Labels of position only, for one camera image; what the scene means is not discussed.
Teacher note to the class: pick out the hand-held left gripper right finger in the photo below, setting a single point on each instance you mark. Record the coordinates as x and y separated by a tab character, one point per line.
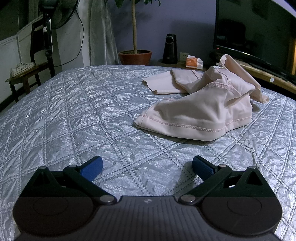
203	166

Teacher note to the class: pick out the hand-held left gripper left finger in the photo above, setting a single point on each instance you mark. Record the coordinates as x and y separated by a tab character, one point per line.
92	167

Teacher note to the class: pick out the light pink garment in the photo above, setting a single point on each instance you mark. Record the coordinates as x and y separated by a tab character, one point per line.
196	111

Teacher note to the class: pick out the silver quilted bedspread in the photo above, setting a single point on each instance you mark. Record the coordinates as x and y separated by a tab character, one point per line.
69	115

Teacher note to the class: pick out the orange tissue pack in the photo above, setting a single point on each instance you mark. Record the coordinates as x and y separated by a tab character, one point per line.
193	63

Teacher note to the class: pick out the light wooden television riser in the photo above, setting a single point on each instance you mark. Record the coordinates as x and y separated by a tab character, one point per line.
266	74

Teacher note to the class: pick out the dark wooden chair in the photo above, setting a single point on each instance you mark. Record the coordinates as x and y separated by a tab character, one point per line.
25	72

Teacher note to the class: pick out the potted tree in terracotta pot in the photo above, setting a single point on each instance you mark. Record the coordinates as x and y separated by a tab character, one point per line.
135	58

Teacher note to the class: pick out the black speaker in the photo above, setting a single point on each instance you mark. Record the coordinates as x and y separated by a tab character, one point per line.
170	51

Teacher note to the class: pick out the white sneaker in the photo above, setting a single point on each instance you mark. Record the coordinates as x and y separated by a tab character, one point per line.
20	69

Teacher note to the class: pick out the pale grey curtain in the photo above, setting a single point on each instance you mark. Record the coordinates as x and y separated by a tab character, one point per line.
101	34

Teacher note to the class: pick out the black television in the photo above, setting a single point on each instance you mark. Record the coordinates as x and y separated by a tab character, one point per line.
249	27

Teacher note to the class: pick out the black standing fan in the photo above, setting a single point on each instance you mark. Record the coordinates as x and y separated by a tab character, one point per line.
62	16

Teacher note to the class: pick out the white wall socket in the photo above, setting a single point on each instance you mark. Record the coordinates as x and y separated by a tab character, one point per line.
184	56

